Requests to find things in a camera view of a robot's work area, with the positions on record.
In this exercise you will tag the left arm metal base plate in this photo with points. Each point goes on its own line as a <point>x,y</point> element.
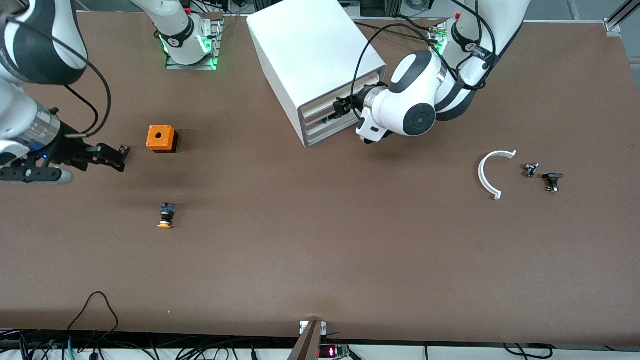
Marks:
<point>437,35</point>

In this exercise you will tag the orange capped push button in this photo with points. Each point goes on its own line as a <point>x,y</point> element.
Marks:
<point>166,215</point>

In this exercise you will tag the white curved plastic bracket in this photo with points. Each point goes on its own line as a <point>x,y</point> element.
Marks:
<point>482,175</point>

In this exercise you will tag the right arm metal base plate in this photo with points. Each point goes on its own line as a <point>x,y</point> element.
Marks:
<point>212,55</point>

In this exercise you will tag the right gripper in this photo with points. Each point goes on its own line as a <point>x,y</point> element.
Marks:
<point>68,149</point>

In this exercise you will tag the aluminium frame profile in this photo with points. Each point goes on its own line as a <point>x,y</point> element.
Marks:
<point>617,20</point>

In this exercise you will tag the small metal switch part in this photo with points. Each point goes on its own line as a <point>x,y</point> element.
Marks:
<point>530,170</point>

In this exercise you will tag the orange square button enclosure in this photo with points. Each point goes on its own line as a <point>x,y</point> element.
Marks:
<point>160,136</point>

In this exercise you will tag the large white cabinet drawer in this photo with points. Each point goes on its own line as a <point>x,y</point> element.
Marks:
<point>312,111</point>

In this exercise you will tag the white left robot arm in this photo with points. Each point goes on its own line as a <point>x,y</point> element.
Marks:
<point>415,95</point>

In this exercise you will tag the wooden post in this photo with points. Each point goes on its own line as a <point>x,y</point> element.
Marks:
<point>307,342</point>

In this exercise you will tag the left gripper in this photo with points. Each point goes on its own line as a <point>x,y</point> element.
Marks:
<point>356,104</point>

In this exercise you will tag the red lit electronic module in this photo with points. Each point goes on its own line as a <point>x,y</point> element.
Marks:
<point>331,351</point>

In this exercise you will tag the white drawer cabinet housing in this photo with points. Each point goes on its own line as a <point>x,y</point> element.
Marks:
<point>310,45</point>

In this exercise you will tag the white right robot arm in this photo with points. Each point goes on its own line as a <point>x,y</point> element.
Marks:
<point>35,50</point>

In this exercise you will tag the dark cylindrical capacitor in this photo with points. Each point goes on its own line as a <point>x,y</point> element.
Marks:
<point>125,150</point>

